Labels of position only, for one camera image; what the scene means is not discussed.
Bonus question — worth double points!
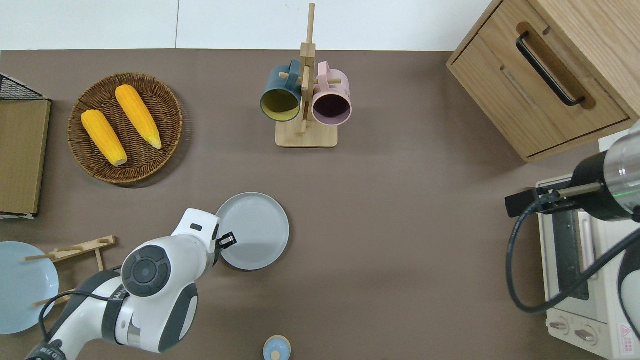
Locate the brown table mat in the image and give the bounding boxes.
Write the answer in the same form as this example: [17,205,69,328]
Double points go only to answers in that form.
[0,48,640,360]

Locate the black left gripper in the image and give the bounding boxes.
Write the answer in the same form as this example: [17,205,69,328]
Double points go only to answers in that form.
[211,227,238,266]

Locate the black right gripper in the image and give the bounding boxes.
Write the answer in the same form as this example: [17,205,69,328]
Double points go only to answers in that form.
[505,187,576,219]

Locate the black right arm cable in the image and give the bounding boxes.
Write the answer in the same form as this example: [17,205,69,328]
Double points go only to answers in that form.
[506,199,640,315]

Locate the brown wicker basket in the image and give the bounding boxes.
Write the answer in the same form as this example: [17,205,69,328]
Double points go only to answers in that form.
[67,73,184,185]

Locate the black cabinet handle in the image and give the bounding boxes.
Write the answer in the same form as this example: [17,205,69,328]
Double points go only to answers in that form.
[516,31,587,107]

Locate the wooden mug tree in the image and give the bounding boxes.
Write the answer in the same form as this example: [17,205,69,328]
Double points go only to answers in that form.
[275,2,343,149]

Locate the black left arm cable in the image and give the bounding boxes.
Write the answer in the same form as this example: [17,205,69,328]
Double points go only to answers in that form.
[38,290,128,346]

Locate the wooden dish rack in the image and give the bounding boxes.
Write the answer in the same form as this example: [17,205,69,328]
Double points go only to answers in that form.
[23,235,117,308]

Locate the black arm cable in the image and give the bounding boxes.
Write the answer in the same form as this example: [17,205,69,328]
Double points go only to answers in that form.
[38,290,128,346]
[506,199,640,315]

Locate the pink mug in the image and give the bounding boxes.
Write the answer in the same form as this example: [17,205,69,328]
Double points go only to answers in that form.
[311,61,353,126]

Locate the light blue plate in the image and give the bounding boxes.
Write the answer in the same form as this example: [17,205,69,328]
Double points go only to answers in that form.
[0,241,60,335]

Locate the wooden cabinet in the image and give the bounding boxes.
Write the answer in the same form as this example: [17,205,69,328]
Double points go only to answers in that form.
[446,0,640,163]

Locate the metal toaster door handle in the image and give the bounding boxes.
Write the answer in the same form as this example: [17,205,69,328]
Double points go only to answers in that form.
[577,210,597,282]

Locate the small blue dome knob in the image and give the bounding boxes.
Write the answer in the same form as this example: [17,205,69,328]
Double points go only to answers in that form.
[263,335,292,360]

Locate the wooden board lid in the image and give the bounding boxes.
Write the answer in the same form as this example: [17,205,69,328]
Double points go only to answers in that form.
[0,99,51,217]

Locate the yellow corn cob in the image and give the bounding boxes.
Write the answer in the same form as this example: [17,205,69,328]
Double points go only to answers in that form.
[81,110,128,167]
[115,84,163,150]

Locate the white toaster oven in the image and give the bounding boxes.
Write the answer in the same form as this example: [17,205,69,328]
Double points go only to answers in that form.
[536,175,640,360]

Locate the gray plate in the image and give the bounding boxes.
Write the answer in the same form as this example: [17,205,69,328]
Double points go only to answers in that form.
[215,192,290,271]

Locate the dark teal mug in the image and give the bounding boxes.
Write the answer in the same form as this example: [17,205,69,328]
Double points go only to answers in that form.
[260,59,304,123]

